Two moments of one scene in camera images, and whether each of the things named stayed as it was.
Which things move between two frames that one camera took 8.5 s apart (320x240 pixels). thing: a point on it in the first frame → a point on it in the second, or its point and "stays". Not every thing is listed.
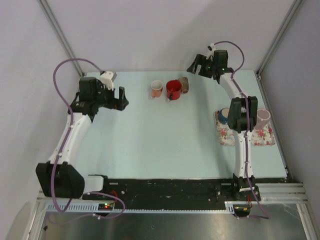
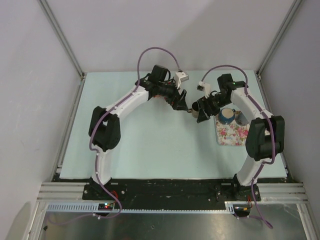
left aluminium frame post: (54, 23) stays
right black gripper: (201, 61) → (207, 106)
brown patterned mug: (184, 81) → (194, 110)
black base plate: (171, 191) stays
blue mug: (223, 115) stays
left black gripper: (117, 104) → (177, 101)
